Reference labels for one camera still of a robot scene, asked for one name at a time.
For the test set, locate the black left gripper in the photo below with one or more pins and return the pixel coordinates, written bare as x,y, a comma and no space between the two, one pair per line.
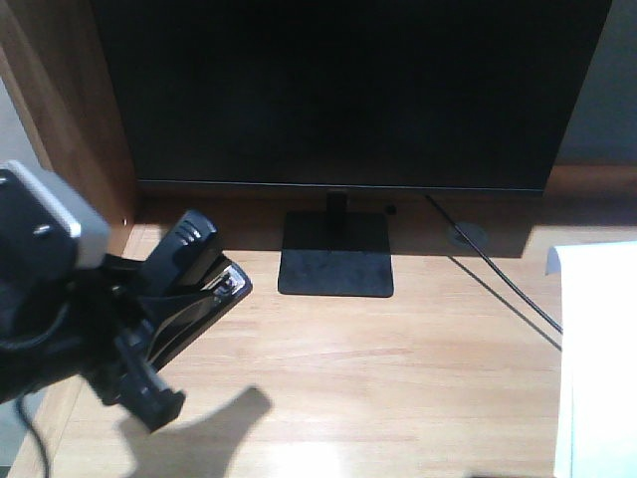
107,340

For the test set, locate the black stapler with orange button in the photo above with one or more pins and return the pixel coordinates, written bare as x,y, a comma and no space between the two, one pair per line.
183,287

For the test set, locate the white paper sheets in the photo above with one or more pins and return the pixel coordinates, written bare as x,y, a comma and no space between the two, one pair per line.
596,429

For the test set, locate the wooden desk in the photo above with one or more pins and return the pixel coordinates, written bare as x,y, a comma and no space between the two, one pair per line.
454,376

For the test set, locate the black monitor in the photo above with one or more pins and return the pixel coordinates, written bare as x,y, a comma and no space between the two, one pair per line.
428,96

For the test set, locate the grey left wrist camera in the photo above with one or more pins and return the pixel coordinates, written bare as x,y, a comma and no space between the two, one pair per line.
48,230

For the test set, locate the grey desk cable grommet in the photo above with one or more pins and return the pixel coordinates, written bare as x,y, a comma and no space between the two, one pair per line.
472,231

